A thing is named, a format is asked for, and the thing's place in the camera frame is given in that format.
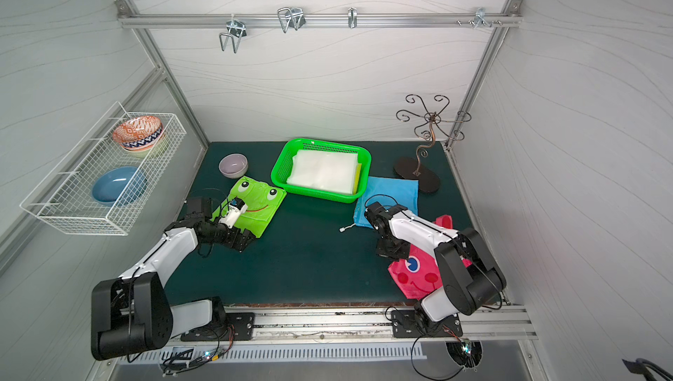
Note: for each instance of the aluminium front rail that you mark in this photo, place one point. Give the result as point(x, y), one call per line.
point(278, 325)

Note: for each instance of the white raincoat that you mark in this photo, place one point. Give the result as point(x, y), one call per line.
point(324, 170)

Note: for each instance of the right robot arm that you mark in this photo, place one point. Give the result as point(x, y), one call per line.
point(454, 270)

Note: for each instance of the blue bowl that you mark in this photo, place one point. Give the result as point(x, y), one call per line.
point(120, 187)

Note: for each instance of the white wire wall basket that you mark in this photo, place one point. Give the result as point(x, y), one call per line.
point(63, 199)

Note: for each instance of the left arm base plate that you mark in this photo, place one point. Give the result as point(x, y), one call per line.
point(238, 326)

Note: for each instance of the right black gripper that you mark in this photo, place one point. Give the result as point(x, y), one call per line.
point(392, 247)

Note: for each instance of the metal bracket hook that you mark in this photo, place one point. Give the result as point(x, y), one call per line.
point(479, 20)

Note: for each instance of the green frog raincoat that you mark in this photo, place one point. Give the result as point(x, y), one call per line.
point(261, 204)

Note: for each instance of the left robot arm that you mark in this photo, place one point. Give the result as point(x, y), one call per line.
point(131, 314)

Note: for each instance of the aluminium rail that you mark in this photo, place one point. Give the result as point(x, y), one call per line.
point(278, 325)
point(313, 21)

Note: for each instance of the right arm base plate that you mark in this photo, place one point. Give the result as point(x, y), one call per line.
point(412, 324)

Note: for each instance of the yellow raincoat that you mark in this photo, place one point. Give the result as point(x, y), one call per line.
point(357, 179)

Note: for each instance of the aluminium top rail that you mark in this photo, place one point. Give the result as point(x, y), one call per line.
point(313, 21)

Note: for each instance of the metal double hook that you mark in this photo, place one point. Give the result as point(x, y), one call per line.
point(235, 31)

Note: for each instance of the pink bunny raincoat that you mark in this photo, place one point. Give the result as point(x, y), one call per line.
point(418, 276)

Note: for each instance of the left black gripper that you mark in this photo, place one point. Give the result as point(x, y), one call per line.
point(231, 232)

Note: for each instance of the orange patterned bowl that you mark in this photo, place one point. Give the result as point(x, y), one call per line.
point(138, 133)

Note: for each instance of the small metal hook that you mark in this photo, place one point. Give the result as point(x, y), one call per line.
point(352, 17)

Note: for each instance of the blue folded raincoat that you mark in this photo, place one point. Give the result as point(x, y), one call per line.
point(388, 192)

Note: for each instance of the green plastic basket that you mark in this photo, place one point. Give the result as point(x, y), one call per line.
point(282, 168)

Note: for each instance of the small purple bowl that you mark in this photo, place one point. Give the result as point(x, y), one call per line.
point(233, 166)

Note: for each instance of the dark metal jewelry stand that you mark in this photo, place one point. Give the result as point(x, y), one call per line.
point(427, 131)

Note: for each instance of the metal loop hook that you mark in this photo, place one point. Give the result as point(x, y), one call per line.
point(291, 18)

